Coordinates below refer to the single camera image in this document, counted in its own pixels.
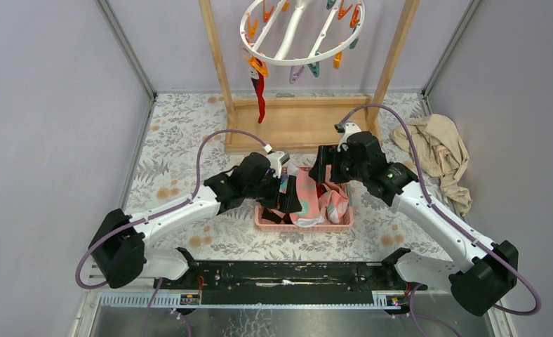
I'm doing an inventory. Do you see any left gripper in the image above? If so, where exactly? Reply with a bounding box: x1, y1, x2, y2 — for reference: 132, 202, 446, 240
244, 171, 302, 215

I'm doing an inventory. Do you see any red sock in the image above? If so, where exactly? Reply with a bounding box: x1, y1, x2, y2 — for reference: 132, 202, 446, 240
251, 70, 265, 124
316, 184, 329, 199

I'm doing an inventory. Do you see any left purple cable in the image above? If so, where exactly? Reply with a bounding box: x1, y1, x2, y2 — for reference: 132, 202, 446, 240
74, 129, 273, 337

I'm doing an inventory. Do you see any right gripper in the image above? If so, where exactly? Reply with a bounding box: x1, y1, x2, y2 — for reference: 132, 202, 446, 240
307, 145, 368, 185

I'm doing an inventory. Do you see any pink plastic basket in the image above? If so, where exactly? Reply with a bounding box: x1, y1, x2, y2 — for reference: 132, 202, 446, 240
254, 164, 354, 233

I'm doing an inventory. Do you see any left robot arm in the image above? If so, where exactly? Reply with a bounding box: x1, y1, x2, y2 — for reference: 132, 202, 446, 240
87, 151, 301, 289

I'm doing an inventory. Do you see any floral table mat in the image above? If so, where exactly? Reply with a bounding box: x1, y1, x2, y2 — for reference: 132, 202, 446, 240
124, 93, 448, 261

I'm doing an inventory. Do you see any wooden hanger stand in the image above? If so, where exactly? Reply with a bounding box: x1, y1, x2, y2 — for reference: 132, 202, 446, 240
199, 1, 420, 154

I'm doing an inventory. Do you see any purple cable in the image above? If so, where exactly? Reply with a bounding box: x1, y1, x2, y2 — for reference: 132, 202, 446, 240
74, 129, 273, 337
335, 103, 542, 337

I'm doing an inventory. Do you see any white round clip hanger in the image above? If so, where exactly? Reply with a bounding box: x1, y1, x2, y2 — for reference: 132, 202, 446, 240
238, 1, 367, 84

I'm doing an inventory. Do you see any brown argyle sock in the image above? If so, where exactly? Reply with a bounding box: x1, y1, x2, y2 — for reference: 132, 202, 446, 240
260, 208, 293, 225

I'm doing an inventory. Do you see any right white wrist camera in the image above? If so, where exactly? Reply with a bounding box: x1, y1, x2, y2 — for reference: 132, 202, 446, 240
334, 121, 362, 152

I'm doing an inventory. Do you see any beige crumpled cloth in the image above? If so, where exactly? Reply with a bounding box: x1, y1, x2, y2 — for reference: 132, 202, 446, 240
407, 114, 472, 216

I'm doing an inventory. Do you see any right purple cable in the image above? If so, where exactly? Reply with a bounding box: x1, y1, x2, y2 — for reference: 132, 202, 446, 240
335, 103, 542, 337

